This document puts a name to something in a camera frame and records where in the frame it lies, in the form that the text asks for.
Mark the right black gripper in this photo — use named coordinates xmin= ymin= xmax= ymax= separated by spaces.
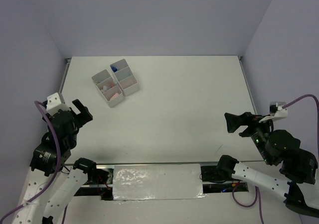
xmin=222 ymin=110 xmax=275 ymax=163

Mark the clear bottle blue cap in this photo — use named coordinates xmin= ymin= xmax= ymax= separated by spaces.
xmin=110 ymin=65 xmax=118 ymax=72

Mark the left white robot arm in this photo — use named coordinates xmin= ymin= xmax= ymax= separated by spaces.
xmin=12 ymin=97 xmax=98 ymax=224

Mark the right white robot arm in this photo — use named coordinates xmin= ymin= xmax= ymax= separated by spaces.
xmin=216 ymin=112 xmax=319 ymax=218

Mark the left white divided container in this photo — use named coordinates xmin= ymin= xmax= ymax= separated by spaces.
xmin=91 ymin=69 xmax=124 ymax=108

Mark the white divided container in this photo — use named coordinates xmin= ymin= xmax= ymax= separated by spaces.
xmin=110 ymin=59 xmax=139 ymax=97
xmin=91 ymin=69 xmax=124 ymax=108

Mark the right white divided container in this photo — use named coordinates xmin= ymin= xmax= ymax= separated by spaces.
xmin=110 ymin=59 xmax=139 ymax=97

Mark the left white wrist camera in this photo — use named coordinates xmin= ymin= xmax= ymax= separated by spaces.
xmin=46 ymin=93 xmax=70 ymax=116

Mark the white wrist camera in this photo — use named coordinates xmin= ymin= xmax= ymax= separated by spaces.
xmin=46 ymin=93 xmax=70 ymax=116
xmin=259 ymin=102 xmax=288 ymax=123

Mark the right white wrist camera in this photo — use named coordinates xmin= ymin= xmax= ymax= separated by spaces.
xmin=259 ymin=102 xmax=288 ymax=123

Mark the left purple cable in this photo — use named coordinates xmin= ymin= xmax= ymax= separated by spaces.
xmin=0 ymin=100 xmax=68 ymax=224

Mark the purple cable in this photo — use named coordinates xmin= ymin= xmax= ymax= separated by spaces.
xmin=232 ymin=94 xmax=319 ymax=224
xmin=0 ymin=100 xmax=68 ymax=224

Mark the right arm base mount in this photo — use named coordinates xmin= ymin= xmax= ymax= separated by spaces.
xmin=199 ymin=165 xmax=248 ymax=194

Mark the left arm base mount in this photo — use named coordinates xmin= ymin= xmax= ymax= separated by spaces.
xmin=62 ymin=158 xmax=114 ymax=201

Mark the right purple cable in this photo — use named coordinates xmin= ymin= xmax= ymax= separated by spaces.
xmin=232 ymin=94 xmax=319 ymax=224

